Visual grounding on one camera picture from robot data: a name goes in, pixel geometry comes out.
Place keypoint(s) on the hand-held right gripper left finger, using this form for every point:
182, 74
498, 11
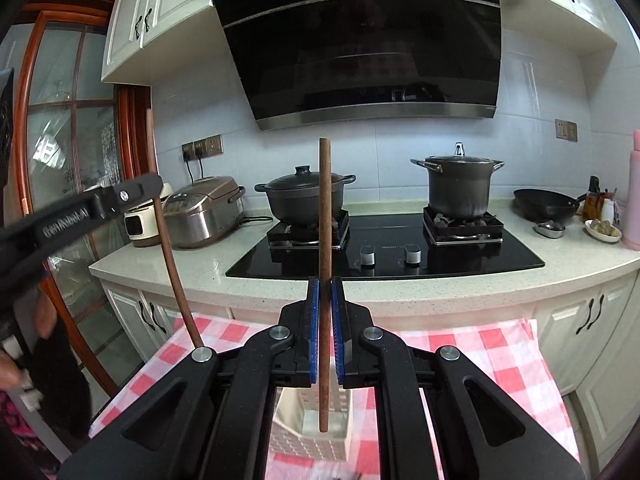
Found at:
313, 330

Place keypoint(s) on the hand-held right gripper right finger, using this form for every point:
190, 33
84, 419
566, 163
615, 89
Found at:
336, 330

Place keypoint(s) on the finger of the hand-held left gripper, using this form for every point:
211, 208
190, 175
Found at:
100, 205

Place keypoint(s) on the brown wooden chopstick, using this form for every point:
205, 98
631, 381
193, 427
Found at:
324, 210
167, 255

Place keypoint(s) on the white plastic utensil basket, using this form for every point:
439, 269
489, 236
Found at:
310, 447

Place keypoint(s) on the person's left forearm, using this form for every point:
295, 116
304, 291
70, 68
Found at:
60, 395

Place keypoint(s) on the person's left hand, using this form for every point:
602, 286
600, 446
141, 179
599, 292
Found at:
46, 317

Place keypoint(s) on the white small kitchen appliance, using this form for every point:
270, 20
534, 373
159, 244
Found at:
140, 225

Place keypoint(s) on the black glass gas cooktop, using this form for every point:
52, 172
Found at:
300, 265

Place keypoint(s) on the silver stove knob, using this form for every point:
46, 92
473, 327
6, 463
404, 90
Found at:
367, 256
413, 254

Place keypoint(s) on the wooden framed glass door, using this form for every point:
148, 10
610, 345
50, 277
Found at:
75, 125

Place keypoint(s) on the black burner grate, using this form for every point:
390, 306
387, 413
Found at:
462, 227
290, 235

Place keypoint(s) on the silver rice cooker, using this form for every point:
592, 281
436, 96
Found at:
205, 220

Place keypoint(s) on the white lower cabinets beside door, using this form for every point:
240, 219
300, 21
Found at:
130, 310

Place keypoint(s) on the white cabinets beside door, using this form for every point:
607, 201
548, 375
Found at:
130, 310
165, 10

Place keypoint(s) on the black casserole pot with lid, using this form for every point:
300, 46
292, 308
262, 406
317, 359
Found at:
295, 200

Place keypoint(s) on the red white checkered tablecloth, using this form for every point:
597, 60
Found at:
480, 360

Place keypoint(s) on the person's pink patterned clothing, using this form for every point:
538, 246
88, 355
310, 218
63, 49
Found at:
10, 425

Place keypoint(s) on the grey stockpot with glass lid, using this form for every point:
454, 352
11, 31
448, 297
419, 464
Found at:
457, 190

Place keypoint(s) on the white upper cabinets beside door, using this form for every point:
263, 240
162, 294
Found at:
165, 10

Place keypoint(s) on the small steel bowl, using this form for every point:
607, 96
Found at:
549, 229

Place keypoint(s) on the black wok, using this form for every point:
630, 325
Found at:
545, 205

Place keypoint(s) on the white lower cabinets beside window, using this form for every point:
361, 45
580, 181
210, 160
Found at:
600, 340

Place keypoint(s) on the black range hood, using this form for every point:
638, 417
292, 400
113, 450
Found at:
360, 50

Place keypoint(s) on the white plate with food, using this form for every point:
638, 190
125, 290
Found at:
603, 232

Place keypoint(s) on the dark sauce bottle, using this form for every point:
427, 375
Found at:
592, 202

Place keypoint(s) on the small white bottle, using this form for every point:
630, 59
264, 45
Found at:
608, 211

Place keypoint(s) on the pink thermos bottle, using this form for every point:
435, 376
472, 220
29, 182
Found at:
632, 195

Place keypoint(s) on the gold wall socket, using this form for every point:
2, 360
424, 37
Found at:
214, 144
188, 149
200, 147

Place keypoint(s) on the gold wall switch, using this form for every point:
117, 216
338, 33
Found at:
566, 130

